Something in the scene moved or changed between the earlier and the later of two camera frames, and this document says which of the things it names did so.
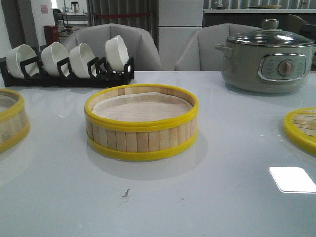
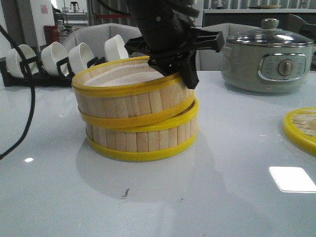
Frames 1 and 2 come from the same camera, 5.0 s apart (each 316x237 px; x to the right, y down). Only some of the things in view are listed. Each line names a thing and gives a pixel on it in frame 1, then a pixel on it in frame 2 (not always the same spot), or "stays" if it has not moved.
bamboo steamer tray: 14,123 → 133,103
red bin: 52,33 stays
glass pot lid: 269,35 stays
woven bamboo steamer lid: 300,126 stays
